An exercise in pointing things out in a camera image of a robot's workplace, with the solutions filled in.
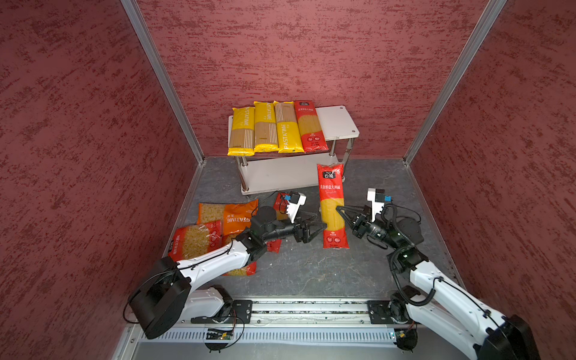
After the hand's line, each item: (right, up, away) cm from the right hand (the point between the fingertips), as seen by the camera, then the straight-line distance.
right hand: (334, 213), depth 67 cm
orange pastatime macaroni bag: (-37, -6, +23) cm, 44 cm away
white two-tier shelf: (+6, +32, +20) cm, 38 cm away
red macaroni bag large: (-29, -23, +13) cm, 39 cm away
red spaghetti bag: (-17, +2, 0) cm, 17 cm away
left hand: (-3, -5, +4) cm, 7 cm away
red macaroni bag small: (-52, -14, +19) cm, 57 cm away
